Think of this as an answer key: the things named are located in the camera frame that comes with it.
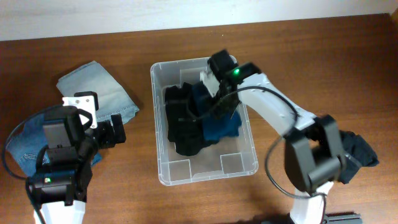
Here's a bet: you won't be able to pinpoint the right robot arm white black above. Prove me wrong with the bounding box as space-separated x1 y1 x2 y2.
201 50 346 223

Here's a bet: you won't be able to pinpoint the light blue jeans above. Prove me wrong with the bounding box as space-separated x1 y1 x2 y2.
57 61 139 124

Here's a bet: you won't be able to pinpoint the clear plastic storage bin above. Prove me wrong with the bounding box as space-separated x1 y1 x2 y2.
150 57 259 186

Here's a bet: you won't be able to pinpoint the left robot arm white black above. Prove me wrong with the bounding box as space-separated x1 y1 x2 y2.
25 106 126 223

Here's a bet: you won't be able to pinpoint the dark blue folded jeans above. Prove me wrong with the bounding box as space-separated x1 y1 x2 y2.
6 113 103 178

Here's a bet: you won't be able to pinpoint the black garment with tape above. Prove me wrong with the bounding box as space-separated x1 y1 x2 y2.
165 83 219 156

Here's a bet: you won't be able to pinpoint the teal blue garment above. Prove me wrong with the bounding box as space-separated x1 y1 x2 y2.
192 83 242 142

